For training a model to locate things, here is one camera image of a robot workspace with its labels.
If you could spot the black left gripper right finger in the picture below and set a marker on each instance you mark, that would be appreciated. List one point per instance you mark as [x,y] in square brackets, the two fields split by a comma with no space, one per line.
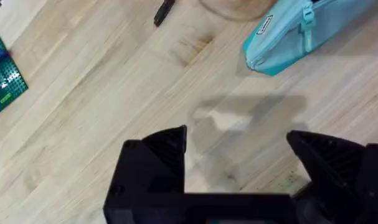
[338,168]

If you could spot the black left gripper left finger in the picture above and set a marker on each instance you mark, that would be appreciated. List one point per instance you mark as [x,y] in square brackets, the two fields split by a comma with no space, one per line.
[151,168]

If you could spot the light blue zip bag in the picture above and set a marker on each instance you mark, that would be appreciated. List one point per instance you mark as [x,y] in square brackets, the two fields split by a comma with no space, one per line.
[296,34]

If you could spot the black pen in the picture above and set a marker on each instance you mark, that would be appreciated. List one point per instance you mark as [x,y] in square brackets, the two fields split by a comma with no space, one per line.
[163,12]

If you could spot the green board with toy blocks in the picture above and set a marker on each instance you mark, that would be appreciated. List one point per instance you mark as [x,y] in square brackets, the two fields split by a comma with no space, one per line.
[3,76]

